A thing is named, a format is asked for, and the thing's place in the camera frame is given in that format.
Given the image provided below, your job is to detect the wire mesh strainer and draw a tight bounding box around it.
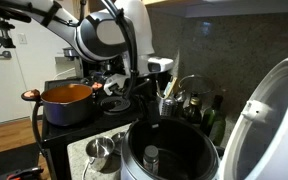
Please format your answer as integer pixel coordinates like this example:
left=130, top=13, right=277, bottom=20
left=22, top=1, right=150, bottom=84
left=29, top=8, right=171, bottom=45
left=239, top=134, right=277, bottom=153
left=178, top=74, right=215, bottom=94

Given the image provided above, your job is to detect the small silver pot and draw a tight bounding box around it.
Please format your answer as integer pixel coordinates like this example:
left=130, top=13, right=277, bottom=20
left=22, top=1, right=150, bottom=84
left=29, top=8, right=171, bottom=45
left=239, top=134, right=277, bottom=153
left=85, top=136, right=115, bottom=171

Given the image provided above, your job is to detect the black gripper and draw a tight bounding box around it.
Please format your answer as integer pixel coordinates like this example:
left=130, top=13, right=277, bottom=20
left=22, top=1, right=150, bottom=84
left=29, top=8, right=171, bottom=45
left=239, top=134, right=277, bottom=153
left=132, top=78, right=160, bottom=128

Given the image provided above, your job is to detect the white rice cooker lid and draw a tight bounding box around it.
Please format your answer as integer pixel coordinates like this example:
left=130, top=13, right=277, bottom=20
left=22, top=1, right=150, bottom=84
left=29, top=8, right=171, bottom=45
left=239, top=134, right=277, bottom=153
left=217, top=58, right=288, bottom=180

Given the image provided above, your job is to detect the small jar with grey lid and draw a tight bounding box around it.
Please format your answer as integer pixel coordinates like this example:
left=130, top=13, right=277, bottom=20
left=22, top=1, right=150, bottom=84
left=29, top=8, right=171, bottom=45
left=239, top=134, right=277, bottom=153
left=143, top=145, right=159, bottom=175

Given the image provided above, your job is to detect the wooden spatula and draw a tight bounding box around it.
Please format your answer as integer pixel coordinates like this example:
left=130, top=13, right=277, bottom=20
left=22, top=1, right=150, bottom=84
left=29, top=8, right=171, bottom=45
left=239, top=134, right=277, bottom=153
left=164, top=77, right=177, bottom=98

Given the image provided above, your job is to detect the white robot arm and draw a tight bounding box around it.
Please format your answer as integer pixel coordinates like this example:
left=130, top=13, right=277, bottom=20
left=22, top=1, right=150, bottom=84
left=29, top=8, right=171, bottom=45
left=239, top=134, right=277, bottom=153
left=0, top=0, right=174, bottom=97

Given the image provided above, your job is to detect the black coffee maker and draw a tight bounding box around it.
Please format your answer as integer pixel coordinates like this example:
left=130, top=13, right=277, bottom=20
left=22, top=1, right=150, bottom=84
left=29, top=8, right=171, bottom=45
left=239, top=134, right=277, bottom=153
left=63, top=47, right=84, bottom=78

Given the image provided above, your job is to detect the black electric stove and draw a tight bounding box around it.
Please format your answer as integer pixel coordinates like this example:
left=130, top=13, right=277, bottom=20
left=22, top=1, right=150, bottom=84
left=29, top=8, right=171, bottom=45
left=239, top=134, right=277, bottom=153
left=41, top=91, right=145, bottom=180

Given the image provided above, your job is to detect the perforated steel utensil holder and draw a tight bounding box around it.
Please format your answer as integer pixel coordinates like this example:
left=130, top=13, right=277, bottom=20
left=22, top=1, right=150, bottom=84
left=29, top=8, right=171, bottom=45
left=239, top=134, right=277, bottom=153
left=157, top=96, right=177, bottom=116

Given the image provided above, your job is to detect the orange interior cooking pot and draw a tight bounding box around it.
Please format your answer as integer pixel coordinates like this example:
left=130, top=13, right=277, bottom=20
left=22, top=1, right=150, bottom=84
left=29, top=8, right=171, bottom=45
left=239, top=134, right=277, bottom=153
left=21, top=84, right=96, bottom=127

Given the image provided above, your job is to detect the dark sauce bottle gold cap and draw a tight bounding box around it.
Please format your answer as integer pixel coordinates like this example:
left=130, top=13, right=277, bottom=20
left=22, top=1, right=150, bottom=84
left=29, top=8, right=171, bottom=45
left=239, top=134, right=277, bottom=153
left=183, top=97, right=202, bottom=124

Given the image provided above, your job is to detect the green olive oil bottle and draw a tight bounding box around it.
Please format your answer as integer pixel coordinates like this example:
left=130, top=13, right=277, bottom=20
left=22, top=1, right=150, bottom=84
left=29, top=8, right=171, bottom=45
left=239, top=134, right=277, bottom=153
left=200, top=95, right=226, bottom=146

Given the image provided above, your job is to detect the black camera tripod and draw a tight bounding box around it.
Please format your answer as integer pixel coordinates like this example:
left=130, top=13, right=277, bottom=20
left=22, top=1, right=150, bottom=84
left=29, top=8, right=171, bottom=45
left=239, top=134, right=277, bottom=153
left=0, top=3, right=32, bottom=73

